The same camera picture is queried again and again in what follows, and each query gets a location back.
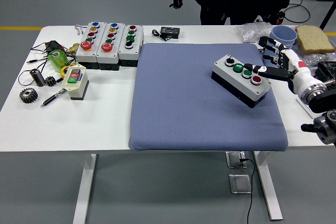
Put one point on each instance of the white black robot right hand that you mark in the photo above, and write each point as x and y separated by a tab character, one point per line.
302	77

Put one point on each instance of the person's left gloved hand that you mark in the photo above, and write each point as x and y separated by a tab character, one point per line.
274	18

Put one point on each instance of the four-button grey control box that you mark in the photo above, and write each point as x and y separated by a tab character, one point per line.
128	53
223	71

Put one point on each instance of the five-button grey control box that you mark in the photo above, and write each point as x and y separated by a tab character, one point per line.
84	56
106	57

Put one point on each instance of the clear plastic bag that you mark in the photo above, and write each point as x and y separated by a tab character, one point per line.
315	57

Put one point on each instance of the black machine part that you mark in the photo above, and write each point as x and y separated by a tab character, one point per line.
326	68

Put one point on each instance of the clear bubble wrap bag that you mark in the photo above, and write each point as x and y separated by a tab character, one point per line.
252	32

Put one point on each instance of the white card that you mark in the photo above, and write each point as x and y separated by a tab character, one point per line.
304	107

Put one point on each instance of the black digital display module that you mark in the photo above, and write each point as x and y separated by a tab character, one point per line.
170	31

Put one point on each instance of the slice of bread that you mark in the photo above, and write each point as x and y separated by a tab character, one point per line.
313	39

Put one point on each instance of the black slanted pole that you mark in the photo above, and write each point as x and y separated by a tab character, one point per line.
328	14

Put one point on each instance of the metal floor socket box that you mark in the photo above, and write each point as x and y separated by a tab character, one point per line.
239	183
232	159

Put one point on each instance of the blue-grey quilted mat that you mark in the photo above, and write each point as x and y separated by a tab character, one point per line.
183	103

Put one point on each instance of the white table leg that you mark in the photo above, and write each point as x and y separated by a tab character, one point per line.
267	187
85	187

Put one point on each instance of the brass fitting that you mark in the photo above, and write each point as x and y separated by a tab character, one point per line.
72	48

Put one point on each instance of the green plastic cylinder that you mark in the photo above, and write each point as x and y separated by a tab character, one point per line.
59	62

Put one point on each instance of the yellow tape roll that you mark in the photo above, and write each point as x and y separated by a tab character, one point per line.
63	71

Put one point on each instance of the small dark metal gear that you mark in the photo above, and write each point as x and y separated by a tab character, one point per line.
52	83

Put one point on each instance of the black cylindrical capacitor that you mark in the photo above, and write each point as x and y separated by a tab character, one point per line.
38	78

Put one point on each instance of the black pen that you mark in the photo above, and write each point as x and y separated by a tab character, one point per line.
51	99

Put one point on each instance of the large dark metal gear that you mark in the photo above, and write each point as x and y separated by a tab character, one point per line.
30	99

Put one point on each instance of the white red-green switch box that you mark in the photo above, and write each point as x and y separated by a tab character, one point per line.
76	90

